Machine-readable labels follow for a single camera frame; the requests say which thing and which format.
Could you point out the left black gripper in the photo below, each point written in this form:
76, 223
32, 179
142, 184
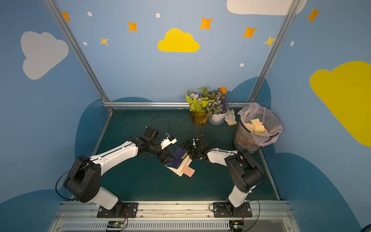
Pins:
165, 155

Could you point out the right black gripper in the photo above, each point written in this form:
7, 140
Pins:
192, 149

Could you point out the purple covered book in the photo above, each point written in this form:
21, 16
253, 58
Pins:
182, 159

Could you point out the pink sticky note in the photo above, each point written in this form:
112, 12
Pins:
188, 171

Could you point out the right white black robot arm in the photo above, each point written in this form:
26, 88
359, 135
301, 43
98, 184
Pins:
245, 172

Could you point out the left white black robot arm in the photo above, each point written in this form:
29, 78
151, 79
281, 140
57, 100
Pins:
84, 178

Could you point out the discarded sticky notes in bin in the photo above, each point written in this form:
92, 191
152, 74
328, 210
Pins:
256, 126

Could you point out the patterned plant in white pot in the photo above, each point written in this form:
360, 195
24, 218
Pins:
218, 105

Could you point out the white work glove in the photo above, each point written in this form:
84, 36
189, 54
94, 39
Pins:
230, 117

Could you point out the green plant in amber vase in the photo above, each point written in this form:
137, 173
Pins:
198, 103

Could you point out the black mesh trash bin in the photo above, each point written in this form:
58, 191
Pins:
239, 141

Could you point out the translucent plastic bin liner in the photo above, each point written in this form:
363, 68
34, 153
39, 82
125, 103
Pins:
271, 123

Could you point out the right circuit board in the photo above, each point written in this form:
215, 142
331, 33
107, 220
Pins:
236, 226

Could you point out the circuit board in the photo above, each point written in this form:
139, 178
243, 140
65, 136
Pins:
236, 226
114, 226

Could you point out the left circuit board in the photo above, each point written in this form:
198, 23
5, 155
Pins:
114, 226

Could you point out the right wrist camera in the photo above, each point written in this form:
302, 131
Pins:
201, 140

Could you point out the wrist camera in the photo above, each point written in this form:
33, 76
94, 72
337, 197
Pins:
201, 140
168, 140

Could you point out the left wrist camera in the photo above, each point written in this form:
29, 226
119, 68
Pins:
168, 140

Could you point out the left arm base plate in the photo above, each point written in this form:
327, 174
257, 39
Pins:
120, 210

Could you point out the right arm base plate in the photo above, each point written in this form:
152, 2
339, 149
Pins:
227, 210

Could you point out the aluminium frame back bar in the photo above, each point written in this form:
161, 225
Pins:
151, 105

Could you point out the aluminium front rail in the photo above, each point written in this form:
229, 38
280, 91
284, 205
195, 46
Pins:
176, 216

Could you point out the aluminium frame left post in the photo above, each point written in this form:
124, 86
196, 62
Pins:
68, 33

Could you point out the aluminium frame post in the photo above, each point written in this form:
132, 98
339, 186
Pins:
68, 33
284, 29

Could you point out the aluminium frame right post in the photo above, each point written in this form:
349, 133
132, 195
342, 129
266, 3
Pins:
284, 29

